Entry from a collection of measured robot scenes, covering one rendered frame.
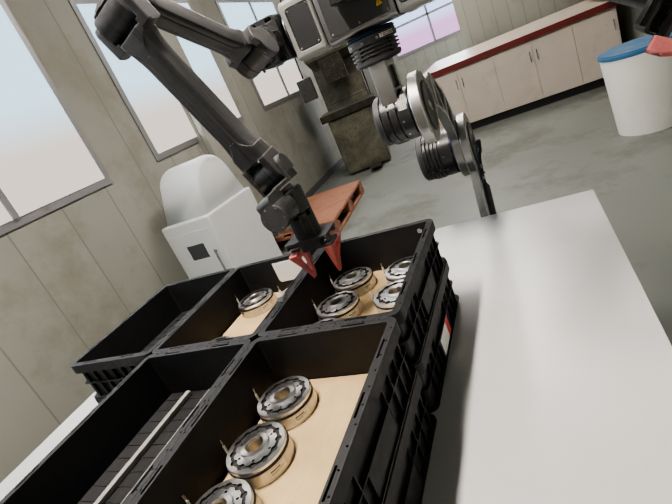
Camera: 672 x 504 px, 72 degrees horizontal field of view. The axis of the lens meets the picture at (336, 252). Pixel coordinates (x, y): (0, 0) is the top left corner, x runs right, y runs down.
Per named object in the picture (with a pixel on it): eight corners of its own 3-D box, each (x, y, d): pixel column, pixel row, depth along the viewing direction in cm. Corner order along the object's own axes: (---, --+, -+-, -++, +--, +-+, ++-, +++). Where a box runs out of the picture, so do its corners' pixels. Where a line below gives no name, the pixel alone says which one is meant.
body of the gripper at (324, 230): (329, 241, 95) (314, 209, 92) (287, 254, 99) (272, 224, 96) (337, 228, 100) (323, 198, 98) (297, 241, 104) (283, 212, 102)
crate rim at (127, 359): (169, 290, 150) (166, 284, 150) (241, 273, 137) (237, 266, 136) (72, 374, 117) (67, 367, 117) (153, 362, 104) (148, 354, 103)
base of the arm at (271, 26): (292, 58, 127) (274, 13, 123) (281, 61, 120) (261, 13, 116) (267, 70, 131) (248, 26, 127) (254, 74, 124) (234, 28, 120)
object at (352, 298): (324, 297, 111) (323, 295, 111) (362, 288, 107) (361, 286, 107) (311, 322, 102) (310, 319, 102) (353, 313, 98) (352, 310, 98)
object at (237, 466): (242, 428, 78) (240, 425, 77) (294, 419, 74) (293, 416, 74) (216, 480, 69) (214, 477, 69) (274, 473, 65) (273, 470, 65)
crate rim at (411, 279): (328, 252, 123) (324, 244, 122) (436, 225, 110) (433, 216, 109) (259, 347, 90) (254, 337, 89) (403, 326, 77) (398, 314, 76)
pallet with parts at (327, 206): (304, 210, 568) (292, 184, 557) (369, 189, 530) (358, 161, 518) (260, 257, 463) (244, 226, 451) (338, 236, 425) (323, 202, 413)
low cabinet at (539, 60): (630, 78, 514) (616, -2, 485) (437, 142, 608) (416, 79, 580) (600, 60, 664) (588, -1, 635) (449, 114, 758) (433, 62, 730)
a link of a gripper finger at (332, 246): (346, 275, 97) (328, 236, 94) (316, 282, 100) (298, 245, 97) (353, 259, 103) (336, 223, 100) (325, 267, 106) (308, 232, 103)
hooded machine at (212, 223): (242, 277, 430) (180, 162, 392) (290, 265, 407) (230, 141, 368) (205, 317, 376) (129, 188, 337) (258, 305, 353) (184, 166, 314)
